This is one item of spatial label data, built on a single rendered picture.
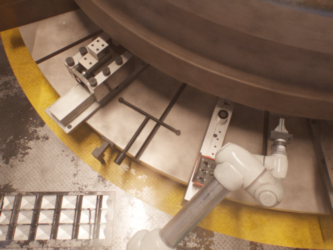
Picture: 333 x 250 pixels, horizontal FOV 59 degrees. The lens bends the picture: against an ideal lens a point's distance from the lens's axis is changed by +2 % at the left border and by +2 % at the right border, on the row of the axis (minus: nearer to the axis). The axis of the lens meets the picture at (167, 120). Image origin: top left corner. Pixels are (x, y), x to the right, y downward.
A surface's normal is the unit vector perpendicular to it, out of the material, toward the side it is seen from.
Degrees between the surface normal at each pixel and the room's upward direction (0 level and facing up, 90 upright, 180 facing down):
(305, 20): 90
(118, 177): 0
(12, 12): 90
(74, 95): 0
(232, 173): 33
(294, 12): 90
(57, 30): 0
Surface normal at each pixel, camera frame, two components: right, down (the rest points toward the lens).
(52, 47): 0.03, -0.38
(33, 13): 0.41, 0.84
